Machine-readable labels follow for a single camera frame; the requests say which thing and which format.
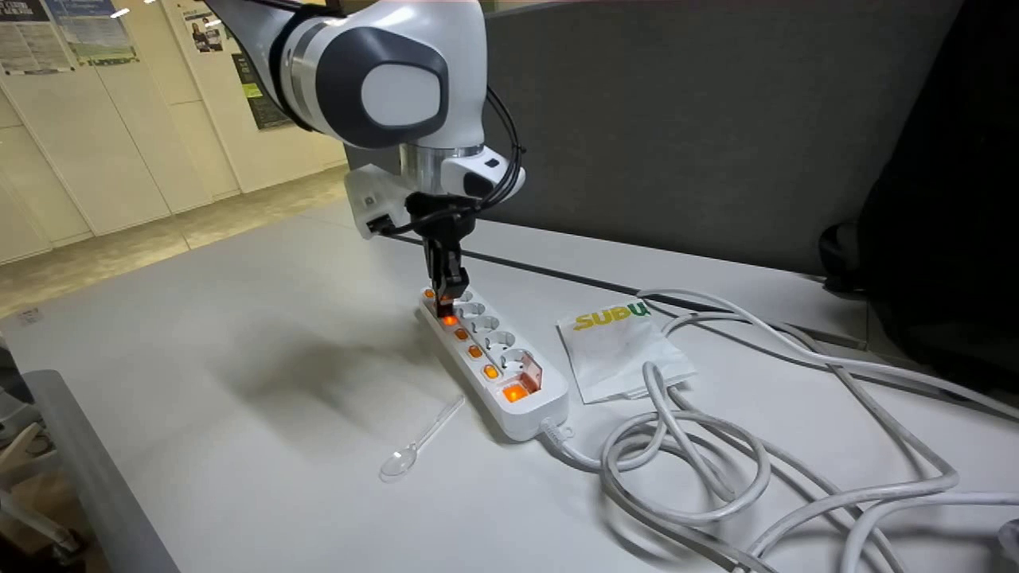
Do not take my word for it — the white Subway napkin packet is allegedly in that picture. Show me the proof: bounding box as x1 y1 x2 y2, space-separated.
555 300 697 408

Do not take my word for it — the small photo wall poster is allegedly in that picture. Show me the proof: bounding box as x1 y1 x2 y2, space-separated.
186 6 232 57

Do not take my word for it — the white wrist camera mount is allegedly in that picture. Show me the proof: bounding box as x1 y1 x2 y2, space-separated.
343 162 427 239

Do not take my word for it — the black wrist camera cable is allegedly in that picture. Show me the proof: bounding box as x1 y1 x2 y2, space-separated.
360 90 533 239

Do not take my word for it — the clear plastic spoon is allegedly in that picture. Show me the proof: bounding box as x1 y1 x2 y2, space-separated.
375 395 468 487

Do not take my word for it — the white paper wall poster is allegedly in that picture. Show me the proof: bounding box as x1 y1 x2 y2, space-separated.
0 0 75 77
45 0 139 71

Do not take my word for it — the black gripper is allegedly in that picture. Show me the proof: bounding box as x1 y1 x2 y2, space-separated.
403 191 480 319

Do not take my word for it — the grey partition panel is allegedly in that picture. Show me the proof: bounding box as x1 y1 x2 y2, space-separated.
464 0 967 276

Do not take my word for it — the white multi-switch power strip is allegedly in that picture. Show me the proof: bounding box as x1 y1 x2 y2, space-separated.
412 284 571 447

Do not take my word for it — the white power strip cable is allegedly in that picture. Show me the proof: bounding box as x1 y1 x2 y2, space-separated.
537 284 1019 573

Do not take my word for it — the dark green wall poster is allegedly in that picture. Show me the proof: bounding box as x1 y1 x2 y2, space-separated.
229 48 300 134

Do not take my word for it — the brown wooden furniture piece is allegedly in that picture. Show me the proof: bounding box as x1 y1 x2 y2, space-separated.
0 343 99 573

